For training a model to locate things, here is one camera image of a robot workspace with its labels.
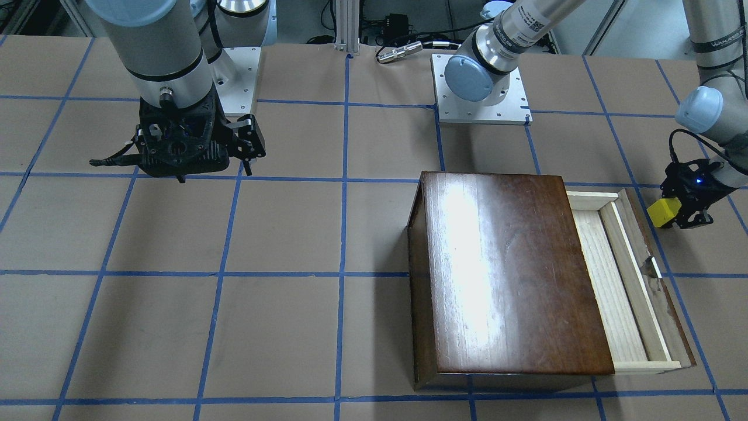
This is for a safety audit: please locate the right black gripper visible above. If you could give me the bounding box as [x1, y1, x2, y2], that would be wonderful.
[136, 96, 266, 178]

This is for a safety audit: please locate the silver cable connector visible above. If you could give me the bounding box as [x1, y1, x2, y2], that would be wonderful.
[376, 41, 423, 64]

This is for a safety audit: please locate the aluminium frame post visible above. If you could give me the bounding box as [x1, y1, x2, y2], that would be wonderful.
[333, 0, 361, 58]

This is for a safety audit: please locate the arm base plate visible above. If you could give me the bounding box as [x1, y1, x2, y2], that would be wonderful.
[432, 54, 532, 125]
[210, 46, 262, 117]

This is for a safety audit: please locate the dark wooden drawer cabinet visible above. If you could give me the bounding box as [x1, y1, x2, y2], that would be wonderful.
[407, 171, 615, 392]

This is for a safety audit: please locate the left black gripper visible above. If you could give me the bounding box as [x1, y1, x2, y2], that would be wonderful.
[660, 159, 728, 229]

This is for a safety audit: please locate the yellow cube block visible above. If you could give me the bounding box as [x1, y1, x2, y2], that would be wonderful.
[646, 198, 682, 229]

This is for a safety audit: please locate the light wood drawer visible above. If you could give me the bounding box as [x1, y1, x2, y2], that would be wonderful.
[568, 189, 695, 375]

